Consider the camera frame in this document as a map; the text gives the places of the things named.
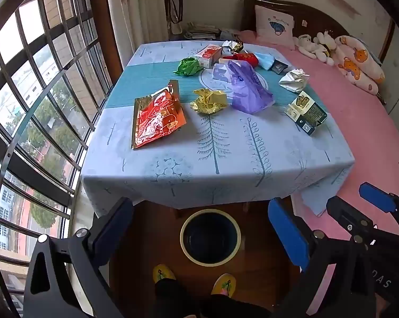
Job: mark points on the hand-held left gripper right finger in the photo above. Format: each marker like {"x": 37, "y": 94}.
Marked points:
{"x": 287, "y": 232}

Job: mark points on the person's left leg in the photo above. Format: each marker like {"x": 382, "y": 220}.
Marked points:
{"x": 176, "y": 298}

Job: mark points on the green paper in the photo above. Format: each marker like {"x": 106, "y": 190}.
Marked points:
{"x": 187, "y": 67}

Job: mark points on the person's leg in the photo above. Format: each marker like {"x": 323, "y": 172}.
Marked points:
{"x": 232, "y": 306}
{"x": 176, "y": 298}

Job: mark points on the white embroidered pillow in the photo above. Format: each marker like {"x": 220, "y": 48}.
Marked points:
{"x": 275, "y": 26}

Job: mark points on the purple white box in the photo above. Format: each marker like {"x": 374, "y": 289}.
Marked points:
{"x": 219, "y": 72}

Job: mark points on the red gold foil snack bag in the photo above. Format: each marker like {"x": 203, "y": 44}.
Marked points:
{"x": 156, "y": 116}

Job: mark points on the yellow paper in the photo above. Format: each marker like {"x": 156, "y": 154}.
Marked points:
{"x": 209, "y": 101}

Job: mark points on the metal window grille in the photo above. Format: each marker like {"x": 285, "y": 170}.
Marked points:
{"x": 27, "y": 165}

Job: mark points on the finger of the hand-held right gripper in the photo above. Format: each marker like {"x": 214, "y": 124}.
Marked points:
{"x": 341, "y": 213}
{"x": 378, "y": 200}

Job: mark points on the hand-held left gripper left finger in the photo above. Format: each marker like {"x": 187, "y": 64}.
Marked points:
{"x": 116, "y": 225}

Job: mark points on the white plush rabbit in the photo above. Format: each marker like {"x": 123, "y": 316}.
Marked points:
{"x": 310, "y": 51}

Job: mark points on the bear print pillow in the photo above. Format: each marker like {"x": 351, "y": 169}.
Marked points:
{"x": 355, "y": 66}

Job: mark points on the purple plastic bag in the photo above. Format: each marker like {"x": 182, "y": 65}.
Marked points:
{"x": 249, "y": 96}

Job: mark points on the blue face mask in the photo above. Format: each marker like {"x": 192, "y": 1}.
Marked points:
{"x": 264, "y": 60}

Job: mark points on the dark wooden headboard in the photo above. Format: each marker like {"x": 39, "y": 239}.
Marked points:
{"x": 318, "y": 13}

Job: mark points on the red packet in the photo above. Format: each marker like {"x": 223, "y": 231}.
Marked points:
{"x": 245, "y": 58}

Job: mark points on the person's right leg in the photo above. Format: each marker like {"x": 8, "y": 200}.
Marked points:
{"x": 232, "y": 306}

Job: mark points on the silver foil wrapper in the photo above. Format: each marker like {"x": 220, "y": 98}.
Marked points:
{"x": 230, "y": 46}

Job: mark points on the stack of newspapers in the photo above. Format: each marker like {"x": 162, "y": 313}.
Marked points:
{"x": 201, "y": 31}

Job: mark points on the cream curtain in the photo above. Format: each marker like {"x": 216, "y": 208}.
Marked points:
{"x": 136, "y": 13}

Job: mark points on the small black packet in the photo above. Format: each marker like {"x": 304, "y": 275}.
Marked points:
{"x": 279, "y": 67}

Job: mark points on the pink bed sheet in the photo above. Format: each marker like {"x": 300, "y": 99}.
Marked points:
{"x": 358, "y": 122}

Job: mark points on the bee plush toy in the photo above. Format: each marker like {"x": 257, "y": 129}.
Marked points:
{"x": 326, "y": 41}

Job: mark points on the dark blue trash bin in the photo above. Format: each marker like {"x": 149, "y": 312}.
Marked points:
{"x": 211, "y": 238}

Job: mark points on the table with patterned cloth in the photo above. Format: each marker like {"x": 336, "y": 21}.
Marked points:
{"x": 219, "y": 159}

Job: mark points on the red white box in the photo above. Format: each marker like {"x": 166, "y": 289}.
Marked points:
{"x": 208, "y": 56}

